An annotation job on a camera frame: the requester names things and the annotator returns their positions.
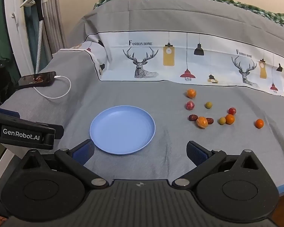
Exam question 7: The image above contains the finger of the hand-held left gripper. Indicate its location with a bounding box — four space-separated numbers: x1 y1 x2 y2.
54 125 64 146
0 108 20 120

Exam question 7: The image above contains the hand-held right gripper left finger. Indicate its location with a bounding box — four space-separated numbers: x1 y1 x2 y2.
20 139 109 190

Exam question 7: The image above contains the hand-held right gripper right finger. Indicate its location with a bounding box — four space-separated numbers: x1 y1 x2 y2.
172 141 261 190

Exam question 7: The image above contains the blue plastic plate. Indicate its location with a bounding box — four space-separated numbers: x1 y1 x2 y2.
89 106 156 156

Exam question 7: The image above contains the black smartphone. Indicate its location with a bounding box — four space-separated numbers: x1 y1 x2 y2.
18 72 57 87

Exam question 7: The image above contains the dark glass cabinet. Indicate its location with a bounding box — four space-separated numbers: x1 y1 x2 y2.
0 0 23 110

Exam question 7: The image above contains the grey curtain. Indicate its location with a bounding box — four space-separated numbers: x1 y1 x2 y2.
41 0 67 55

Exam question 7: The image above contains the white charging cable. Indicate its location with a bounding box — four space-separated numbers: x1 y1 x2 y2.
33 75 72 99

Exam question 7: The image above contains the white curved frame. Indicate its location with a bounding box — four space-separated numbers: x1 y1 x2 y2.
3 0 37 78

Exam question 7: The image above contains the black-handled braided stick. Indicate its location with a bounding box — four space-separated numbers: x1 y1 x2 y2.
24 0 44 74

